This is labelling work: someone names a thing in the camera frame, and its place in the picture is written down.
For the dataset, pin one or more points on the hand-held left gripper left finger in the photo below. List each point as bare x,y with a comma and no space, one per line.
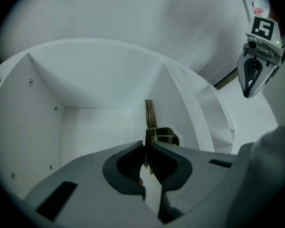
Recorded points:
90,182

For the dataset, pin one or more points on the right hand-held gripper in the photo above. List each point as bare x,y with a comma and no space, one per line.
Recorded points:
263,37

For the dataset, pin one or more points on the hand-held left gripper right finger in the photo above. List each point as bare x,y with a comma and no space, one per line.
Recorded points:
199,170

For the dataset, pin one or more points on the dark object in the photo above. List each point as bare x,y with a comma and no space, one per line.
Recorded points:
165,135

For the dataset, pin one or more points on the pink cloth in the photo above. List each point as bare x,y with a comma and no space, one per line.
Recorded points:
258,10

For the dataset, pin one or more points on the white shelving unit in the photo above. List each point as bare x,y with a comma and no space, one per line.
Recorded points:
97,79

